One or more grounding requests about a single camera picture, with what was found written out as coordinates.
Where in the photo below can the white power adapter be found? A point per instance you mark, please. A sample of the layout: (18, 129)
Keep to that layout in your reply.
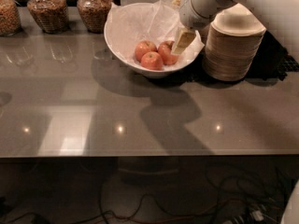
(257, 216)

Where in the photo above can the right glass cereal jar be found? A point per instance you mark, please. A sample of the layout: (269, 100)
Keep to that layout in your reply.
(94, 14)

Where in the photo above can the left glass cereal jar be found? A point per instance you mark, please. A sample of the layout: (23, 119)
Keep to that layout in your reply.
(10, 21)

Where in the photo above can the front stack paper bowls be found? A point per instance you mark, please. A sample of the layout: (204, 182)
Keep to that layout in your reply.
(232, 43)

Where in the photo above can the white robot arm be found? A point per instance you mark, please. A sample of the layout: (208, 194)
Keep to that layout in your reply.
(279, 17)

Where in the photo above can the white tissue paper liner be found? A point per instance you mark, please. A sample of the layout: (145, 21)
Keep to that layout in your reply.
(128, 25)

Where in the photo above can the glass cereal jar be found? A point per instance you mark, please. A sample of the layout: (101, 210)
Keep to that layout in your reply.
(10, 21)
(94, 14)
(50, 15)

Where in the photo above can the red apple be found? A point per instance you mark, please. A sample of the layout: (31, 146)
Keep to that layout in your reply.
(164, 50)
(144, 47)
(152, 61)

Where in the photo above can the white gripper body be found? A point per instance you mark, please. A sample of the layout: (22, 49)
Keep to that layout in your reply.
(189, 12)

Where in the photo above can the white ceramic bowl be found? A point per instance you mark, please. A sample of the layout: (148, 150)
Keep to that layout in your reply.
(184, 59)

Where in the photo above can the middle glass cereal jar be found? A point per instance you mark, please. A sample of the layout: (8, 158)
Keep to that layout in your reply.
(50, 15)

